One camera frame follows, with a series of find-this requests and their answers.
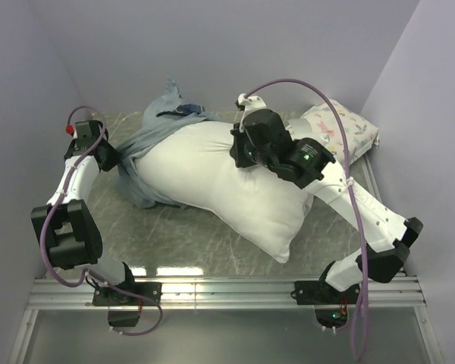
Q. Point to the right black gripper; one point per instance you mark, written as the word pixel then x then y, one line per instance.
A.
pixel 238 149

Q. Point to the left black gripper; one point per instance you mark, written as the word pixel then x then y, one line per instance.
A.
pixel 113 158

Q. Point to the white pillow insert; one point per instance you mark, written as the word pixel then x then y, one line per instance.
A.
pixel 193 167

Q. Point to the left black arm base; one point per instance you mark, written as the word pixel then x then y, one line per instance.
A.
pixel 124 310

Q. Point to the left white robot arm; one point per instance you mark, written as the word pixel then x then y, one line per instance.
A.
pixel 70 243

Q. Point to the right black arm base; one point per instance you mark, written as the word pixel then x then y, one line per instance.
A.
pixel 334 312

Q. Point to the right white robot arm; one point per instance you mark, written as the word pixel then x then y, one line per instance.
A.
pixel 386 236

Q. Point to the floral patterned pillow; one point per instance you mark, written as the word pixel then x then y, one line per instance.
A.
pixel 320 123

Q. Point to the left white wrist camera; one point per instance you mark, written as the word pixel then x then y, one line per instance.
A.
pixel 71 130

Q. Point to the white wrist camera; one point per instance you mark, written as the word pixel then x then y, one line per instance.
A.
pixel 71 130
pixel 249 104

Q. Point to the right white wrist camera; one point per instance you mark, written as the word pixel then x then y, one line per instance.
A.
pixel 249 104

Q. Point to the aluminium mounting rail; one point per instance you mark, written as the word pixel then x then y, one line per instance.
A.
pixel 223 293

